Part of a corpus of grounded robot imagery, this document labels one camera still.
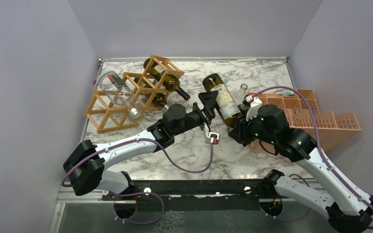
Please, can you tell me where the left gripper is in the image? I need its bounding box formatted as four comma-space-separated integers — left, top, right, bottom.
172, 91, 219, 137

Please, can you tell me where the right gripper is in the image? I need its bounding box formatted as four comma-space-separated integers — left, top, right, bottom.
229, 110, 277, 145

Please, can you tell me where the green wine bottle black top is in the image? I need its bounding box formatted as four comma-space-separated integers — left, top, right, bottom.
202, 73, 240, 128

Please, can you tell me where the green wine bottle black neck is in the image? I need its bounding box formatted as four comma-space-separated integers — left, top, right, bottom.
143, 58, 191, 101

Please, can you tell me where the green wine bottle brown label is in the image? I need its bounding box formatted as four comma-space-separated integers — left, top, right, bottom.
134, 78, 170, 111

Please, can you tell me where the clear round glass bottle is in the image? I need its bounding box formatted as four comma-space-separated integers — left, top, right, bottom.
97, 71, 141, 119

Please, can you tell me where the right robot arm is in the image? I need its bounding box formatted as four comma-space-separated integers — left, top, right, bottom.
229, 104, 373, 233

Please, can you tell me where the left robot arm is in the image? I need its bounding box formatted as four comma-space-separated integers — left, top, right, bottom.
61, 91, 220, 200

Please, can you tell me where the green wine bottle silver neck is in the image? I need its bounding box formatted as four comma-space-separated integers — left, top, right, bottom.
237, 99, 250, 115

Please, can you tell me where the clear slim glass bottle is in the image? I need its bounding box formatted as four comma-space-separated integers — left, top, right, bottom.
235, 83, 248, 104

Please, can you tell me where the orange plastic crate rack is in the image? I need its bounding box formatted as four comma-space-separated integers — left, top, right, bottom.
257, 89, 361, 152

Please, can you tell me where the wooden wine rack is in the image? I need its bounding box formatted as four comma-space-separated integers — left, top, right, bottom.
84, 55, 190, 133

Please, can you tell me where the blue highlighter pen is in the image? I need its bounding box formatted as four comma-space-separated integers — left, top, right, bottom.
223, 77, 231, 85

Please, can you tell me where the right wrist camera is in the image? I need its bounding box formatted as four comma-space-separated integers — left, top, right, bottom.
243, 95, 263, 121

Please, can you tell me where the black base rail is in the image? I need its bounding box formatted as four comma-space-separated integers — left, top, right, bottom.
102, 179, 277, 212

